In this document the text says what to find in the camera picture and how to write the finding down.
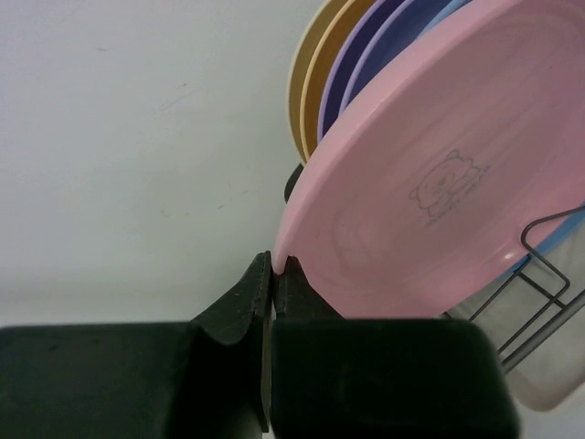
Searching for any purple plate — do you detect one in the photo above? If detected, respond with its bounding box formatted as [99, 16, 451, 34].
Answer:
[339, 0, 467, 114]
[317, 0, 409, 143]

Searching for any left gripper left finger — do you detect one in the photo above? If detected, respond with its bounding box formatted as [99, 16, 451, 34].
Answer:
[1, 252, 272, 438]

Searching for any blue plate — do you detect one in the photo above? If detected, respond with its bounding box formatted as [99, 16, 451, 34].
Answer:
[342, 0, 585, 275]

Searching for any pink plate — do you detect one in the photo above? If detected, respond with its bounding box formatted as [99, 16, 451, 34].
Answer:
[271, 0, 584, 318]

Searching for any cream plate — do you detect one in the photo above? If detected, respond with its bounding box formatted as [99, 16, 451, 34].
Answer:
[287, 1, 345, 164]

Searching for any grey wire dish rack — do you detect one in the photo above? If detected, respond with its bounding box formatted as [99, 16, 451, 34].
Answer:
[443, 208, 584, 373]

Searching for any orange plate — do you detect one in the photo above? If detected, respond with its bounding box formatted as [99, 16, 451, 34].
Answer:
[300, 1, 373, 161]

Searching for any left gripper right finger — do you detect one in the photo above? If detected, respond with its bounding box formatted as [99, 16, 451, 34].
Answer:
[271, 257, 521, 438]

